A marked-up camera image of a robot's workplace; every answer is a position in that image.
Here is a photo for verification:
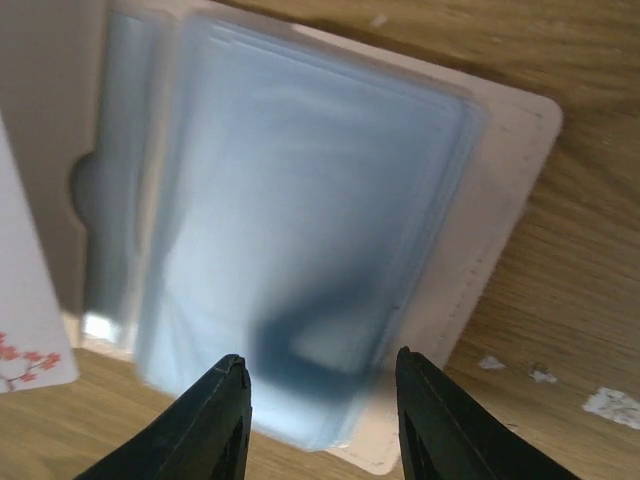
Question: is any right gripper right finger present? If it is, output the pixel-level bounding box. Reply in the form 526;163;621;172
395;347;575;480

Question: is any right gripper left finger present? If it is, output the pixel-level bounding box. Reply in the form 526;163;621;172
77;354;252;480

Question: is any white blossom VIP card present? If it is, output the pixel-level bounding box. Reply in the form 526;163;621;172
1;128;79;394

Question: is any beige leather card holder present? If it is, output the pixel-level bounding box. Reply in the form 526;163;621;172
1;1;563;475

